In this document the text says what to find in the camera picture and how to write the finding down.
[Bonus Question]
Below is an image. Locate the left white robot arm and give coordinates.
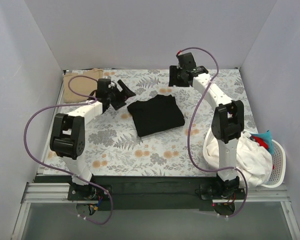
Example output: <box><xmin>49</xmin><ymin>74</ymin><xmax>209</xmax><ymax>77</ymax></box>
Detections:
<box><xmin>49</xmin><ymin>78</ymin><xmax>136</xmax><ymax>186</ymax></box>

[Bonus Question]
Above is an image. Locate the folded beige t shirt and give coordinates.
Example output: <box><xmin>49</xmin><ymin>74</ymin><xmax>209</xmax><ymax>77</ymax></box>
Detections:
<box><xmin>63</xmin><ymin>68</ymin><xmax>103</xmax><ymax>104</ymax></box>

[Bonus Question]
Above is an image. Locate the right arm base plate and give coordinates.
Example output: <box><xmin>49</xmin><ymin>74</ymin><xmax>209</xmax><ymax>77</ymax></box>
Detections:
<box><xmin>194</xmin><ymin>183</ymin><xmax>246</xmax><ymax>206</ymax></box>

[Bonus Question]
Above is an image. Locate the aluminium frame rail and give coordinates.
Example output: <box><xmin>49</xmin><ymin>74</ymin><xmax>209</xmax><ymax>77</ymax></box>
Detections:
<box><xmin>21</xmin><ymin>183</ymin><xmax>73</xmax><ymax>204</ymax></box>

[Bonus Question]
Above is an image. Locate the red garment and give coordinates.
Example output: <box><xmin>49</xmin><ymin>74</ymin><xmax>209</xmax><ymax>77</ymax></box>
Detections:
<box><xmin>252</xmin><ymin>136</ymin><xmax>269</xmax><ymax>150</ymax></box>

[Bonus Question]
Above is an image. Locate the white t shirt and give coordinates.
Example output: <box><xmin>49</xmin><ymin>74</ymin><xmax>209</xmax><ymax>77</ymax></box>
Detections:
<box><xmin>202</xmin><ymin>130</ymin><xmax>273</xmax><ymax>188</ymax></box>

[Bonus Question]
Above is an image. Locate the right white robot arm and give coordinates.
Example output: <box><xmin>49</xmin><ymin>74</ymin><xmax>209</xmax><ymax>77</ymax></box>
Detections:
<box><xmin>168</xmin><ymin>50</ymin><xmax>244</xmax><ymax>190</ymax></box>

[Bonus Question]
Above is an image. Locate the black t shirt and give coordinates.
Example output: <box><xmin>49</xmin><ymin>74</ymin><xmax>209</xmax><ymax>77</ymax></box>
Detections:
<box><xmin>127</xmin><ymin>94</ymin><xmax>185</xmax><ymax>137</ymax></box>

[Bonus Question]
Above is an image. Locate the white laundry basket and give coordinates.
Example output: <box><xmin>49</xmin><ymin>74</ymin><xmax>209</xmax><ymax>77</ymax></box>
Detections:
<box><xmin>212</xmin><ymin>130</ymin><xmax>286</xmax><ymax>188</ymax></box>

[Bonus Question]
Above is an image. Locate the teal garment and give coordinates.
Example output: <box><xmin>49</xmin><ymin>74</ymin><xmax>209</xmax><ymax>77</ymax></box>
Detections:
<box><xmin>251</xmin><ymin>130</ymin><xmax>274</xmax><ymax>155</ymax></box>

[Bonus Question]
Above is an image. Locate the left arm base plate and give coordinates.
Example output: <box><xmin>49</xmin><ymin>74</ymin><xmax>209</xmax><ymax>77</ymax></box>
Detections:
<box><xmin>67</xmin><ymin>184</ymin><xmax>112</xmax><ymax>201</ymax></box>

